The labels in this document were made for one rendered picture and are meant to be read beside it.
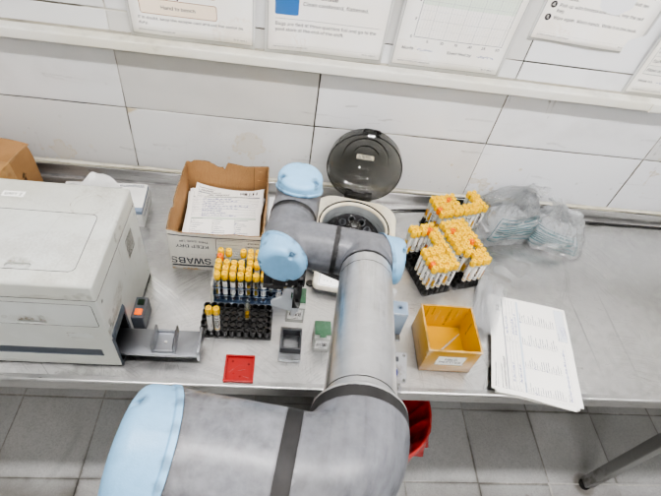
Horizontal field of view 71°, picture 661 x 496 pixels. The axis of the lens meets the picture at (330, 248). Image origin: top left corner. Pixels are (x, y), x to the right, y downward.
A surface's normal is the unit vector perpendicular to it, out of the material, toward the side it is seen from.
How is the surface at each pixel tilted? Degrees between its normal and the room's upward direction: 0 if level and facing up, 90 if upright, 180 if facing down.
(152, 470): 24
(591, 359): 0
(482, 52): 94
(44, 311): 90
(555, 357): 1
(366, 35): 93
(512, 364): 0
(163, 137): 90
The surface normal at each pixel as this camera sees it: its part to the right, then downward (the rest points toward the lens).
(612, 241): 0.14, -0.66
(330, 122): 0.03, 0.75
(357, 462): 0.51, -0.56
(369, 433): 0.41, -0.76
